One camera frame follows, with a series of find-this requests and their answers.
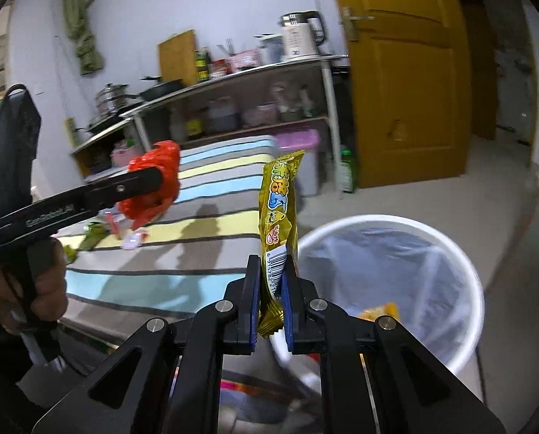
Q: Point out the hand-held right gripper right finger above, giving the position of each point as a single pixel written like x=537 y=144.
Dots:
x=287 y=316

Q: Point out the black frying pan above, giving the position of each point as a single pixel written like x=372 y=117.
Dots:
x=161 y=91

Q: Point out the yellow wooden door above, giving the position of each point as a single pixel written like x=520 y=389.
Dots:
x=400 y=99

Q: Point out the clear plastic wrapper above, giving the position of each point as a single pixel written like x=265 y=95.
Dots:
x=133 y=238

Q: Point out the pink patterned box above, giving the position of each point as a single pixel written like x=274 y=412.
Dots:
x=244 y=59

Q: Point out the hanging green cloth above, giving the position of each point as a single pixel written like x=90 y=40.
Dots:
x=82 y=27

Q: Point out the white electric kettle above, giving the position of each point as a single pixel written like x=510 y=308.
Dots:
x=298 y=36

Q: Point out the clear plastic pitcher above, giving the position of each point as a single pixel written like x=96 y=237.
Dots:
x=270 y=49

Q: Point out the green snack packet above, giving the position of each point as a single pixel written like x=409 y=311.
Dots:
x=92 y=235

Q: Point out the translucent grey bin liner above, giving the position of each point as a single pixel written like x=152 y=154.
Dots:
x=387 y=271

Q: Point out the wooden cutting board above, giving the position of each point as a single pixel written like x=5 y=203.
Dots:
x=178 y=56

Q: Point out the grey plastic jug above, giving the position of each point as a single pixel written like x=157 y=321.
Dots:
x=223 y=115

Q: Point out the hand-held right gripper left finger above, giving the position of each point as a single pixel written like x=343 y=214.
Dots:
x=250 y=307

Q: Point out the person's left hand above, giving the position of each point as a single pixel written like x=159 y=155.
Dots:
x=52 y=285

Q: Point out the yellow label bottle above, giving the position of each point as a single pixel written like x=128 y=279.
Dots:
x=193 y=129

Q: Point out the storage box with pink lid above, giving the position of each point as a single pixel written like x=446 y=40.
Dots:
x=303 y=153

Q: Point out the red plastic bag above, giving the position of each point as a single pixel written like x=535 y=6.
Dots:
x=158 y=181

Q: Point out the metal kitchen shelf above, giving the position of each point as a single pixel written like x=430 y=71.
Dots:
x=251 y=74

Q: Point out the green plastic bottle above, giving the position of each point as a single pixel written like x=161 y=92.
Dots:
x=347 y=172

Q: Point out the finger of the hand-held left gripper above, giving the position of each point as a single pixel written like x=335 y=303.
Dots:
x=111 y=200
x=124 y=180

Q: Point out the striped bed sheet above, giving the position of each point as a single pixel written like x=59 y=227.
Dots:
x=170 y=253

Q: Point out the orange snack wrapper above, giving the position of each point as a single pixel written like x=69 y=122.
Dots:
x=382 y=312

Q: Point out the red seasoning packet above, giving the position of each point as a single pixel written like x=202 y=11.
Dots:
x=220 y=68

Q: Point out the dark sauce bottles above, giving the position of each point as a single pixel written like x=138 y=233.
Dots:
x=203 y=65

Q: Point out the white round bin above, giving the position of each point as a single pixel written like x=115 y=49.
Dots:
x=459 y=280

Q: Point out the steel stock pot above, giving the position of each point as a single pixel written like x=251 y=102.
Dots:
x=112 y=99

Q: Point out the crumpled bags on shelf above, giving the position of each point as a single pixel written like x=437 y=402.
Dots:
x=292 y=104

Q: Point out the yellow snack wrapper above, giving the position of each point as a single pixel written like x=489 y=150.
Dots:
x=276 y=217

